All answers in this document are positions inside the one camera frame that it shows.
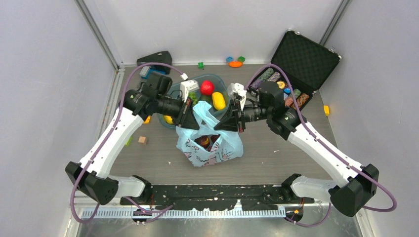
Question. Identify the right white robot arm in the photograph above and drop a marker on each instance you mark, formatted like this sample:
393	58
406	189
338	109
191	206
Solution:
351	186

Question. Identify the teal plastic fruit container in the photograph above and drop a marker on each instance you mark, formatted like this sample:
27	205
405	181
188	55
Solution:
219	86

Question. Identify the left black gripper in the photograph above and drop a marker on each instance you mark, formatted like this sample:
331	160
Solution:
187	119

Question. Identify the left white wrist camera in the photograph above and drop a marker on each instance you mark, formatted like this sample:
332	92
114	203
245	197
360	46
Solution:
187	86

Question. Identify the yellow fake lemon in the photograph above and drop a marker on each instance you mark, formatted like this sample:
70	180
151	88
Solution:
218	101

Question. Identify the light blue plastic bag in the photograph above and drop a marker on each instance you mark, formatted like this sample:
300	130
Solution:
228	146

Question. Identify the yellow toy block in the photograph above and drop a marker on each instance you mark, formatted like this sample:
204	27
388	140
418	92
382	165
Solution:
326	110

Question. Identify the green toy cube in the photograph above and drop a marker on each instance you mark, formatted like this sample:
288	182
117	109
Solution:
241	59

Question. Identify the black wedge device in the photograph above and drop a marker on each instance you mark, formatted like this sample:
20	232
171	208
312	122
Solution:
158	57

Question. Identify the green fake grapes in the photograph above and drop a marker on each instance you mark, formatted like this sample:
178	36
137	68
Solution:
193	97

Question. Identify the tan wooden cube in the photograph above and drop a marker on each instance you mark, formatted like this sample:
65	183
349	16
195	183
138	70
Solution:
142	140

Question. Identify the red fake apple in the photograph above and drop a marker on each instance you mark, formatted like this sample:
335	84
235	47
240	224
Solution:
207	88

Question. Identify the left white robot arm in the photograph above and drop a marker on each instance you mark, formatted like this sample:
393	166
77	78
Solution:
91	175

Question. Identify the orange yellow toy truck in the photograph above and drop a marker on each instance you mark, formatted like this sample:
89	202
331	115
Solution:
147	121

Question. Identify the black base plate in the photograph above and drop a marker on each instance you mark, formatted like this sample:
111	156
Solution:
218	197

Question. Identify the green toy block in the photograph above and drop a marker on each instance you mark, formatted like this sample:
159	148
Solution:
128	141

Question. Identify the black poker chip case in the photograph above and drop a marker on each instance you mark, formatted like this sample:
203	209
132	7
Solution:
306	63

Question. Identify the blue lego brick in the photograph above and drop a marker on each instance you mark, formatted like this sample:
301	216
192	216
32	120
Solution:
145	72

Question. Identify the dark red fake fruit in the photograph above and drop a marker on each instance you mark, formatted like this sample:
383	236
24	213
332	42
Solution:
214	138

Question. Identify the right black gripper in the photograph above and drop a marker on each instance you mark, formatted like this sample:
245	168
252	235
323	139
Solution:
232	119

